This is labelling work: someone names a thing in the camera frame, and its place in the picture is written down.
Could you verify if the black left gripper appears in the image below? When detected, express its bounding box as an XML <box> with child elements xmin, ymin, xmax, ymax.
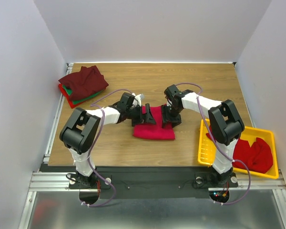
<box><xmin>126</xmin><ymin>104</ymin><xmax>156</xmax><ymax>128</ymax></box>

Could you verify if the pink magenta t shirt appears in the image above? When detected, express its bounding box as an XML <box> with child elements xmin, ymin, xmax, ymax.
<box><xmin>133</xmin><ymin>106</ymin><xmax>175</xmax><ymax>140</ymax></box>

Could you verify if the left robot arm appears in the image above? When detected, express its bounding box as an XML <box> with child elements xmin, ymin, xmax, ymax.
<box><xmin>59</xmin><ymin>93</ymin><xmax>156</xmax><ymax>189</ymax></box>

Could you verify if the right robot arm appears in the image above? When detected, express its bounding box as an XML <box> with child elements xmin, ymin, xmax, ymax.
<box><xmin>161</xmin><ymin>84</ymin><xmax>245</xmax><ymax>186</ymax></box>

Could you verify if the yellow plastic tray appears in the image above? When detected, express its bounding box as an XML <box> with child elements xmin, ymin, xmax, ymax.
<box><xmin>198</xmin><ymin>119</ymin><xmax>279</xmax><ymax>179</ymax></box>

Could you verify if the maroon folded shirt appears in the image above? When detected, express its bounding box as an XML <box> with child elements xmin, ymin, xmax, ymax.
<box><xmin>59</xmin><ymin>65</ymin><xmax>109</xmax><ymax>100</ymax></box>

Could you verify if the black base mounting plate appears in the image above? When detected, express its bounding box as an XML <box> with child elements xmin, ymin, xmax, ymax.
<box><xmin>69</xmin><ymin>166</ymin><xmax>239</xmax><ymax>200</ymax></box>

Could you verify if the red folded shirt bottom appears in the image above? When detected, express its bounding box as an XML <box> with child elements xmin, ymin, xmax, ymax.
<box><xmin>58</xmin><ymin>83</ymin><xmax>106</xmax><ymax>110</ymax></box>

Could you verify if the green folded shirt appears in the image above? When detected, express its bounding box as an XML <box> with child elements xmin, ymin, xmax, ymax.
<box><xmin>61</xmin><ymin>85</ymin><xmax>105</xmax><ymax>105</ymax></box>

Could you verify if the red shirt in tray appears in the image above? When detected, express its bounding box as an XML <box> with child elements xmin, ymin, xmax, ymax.
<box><xmin>205</xmin><ymin>132</ymin><xmax>274</xmax><ymax>174</ymax></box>

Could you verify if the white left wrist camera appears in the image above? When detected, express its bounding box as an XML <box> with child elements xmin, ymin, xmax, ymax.
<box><xmin>135</xmin><ymin>94</ymin><xmax>145</xmax><ymax>102</ymax></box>

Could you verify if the aluminium frame rail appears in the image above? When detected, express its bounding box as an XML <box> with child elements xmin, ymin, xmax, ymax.
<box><xmin>29</xmin><ymin>172</ymin><xmax>286</xmax><ymax>192</ymax></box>

